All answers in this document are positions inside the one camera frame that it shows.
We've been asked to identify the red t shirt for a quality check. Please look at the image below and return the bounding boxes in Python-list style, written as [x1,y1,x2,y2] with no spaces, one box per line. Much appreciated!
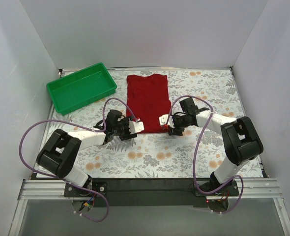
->
[126,74,171,133]

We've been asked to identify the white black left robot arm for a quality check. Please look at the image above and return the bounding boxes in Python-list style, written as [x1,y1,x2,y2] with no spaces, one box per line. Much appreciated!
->
[36,110,144,197]

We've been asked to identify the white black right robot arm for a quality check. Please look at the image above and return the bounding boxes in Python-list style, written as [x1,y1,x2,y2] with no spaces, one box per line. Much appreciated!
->
[159,95,263,196]

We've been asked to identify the floral patterned table mat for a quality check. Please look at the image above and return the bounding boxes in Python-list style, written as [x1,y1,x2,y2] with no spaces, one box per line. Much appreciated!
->
[36,69,265,178]

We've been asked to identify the green plastic tray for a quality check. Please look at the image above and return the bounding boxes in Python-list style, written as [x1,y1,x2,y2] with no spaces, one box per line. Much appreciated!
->
[47,62,117,115]

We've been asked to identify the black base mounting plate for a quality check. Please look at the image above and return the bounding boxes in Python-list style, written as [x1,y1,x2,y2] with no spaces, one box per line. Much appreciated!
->
[63,177,239,214]

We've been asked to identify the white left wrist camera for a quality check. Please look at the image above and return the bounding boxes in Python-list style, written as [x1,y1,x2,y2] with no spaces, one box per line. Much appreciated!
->
[128,121,145,134]

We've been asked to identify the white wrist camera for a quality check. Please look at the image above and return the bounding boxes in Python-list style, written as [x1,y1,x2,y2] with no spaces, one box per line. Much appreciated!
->
[159,114,174,128]
[128,121,145,134]

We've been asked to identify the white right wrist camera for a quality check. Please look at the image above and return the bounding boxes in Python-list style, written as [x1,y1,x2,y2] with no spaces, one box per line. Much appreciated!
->
[159,114,174,128]

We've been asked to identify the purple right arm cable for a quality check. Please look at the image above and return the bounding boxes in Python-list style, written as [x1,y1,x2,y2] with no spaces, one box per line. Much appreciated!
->
[168,95,245,215]

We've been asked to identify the aluminium frame rail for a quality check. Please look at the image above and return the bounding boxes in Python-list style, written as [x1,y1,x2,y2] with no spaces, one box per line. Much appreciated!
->
[9,178,290,236]

